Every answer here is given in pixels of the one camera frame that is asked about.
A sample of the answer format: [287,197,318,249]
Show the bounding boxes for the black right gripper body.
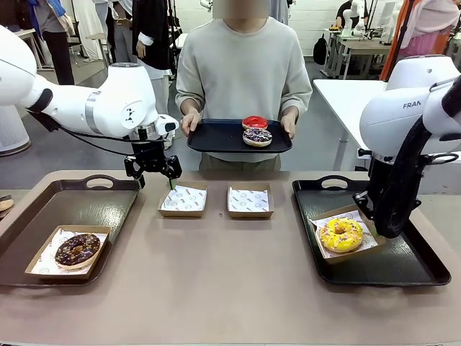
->
[367,156,399,218]

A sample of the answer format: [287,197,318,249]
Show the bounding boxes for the mannequin blue scarf black trousers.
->
[30,0,76,87]

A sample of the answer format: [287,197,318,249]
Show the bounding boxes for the small black serving tray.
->
[186,117,293,154]

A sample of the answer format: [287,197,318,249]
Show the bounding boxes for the red glazed donut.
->
[241,115,269,131]

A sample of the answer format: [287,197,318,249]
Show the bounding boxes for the black backpack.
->
[313,34,329,66]

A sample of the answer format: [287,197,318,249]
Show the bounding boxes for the large black handled tray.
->
[291,174,452,288]

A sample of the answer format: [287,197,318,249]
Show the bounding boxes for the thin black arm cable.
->
[27,110,140,158]

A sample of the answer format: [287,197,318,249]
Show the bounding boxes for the chocolate sprinkled donut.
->
[54,233,102,271]

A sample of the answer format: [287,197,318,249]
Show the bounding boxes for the purple drizzled donut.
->
[242,127,274,148]

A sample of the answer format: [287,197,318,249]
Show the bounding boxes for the beige workbench desk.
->
[323,27,395,80]

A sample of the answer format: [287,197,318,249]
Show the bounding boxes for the white cylindrical appliance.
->
[0,104,32,156]

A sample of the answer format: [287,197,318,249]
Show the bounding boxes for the person's right forearm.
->
[176,77,206,116]

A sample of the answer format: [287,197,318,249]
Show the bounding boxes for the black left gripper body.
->
[130,141,166,172]

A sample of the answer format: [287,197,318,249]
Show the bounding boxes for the yellow sprinkled donut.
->
[319,217,364,253]

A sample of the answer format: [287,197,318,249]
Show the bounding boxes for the mannequin in grey hoodie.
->
[268,0,290,26]

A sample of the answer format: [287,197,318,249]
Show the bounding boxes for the black corrugated cable conduit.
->
[373,77,461,239]

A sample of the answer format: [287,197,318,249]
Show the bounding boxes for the person's left hand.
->
[280,115,298,140]

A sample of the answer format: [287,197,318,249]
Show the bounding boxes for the mannequin black jacket white trousers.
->
[132,0,177,151]

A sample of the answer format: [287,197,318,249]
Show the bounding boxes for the large brown handled tray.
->
[0,174,143,288]

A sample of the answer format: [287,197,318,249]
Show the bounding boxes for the seated person in black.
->
[334,0,356,28]

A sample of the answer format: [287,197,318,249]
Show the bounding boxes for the person's left forearm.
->
[280,77,313,120]

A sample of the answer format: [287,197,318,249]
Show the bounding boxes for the person's right hand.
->
[180,110,202,138]

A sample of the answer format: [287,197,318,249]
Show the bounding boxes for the person in beige sweater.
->
[175,0,313,172]

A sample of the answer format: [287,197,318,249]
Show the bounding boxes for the black stand pole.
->
[387,0,415,82]

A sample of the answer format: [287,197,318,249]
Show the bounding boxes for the brown cardboard donut box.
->
[227,182,275,220]
[157,182,209,218]
[24,225,112,281]
[308,203,387,266]

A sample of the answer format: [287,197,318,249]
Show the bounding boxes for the mannequin in grey trousers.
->
[106,0,140,66]

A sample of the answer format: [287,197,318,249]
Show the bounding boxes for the white printed paper liner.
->
[229,186,271,213]
[161,185,208,213]
[31,226,109,277]
[310,212,379,260]

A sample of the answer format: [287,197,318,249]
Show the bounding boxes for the mannequin pink and orange clothes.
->
[380,0,461,82]

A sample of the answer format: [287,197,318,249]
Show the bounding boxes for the large white table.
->
[312,78,461,195]

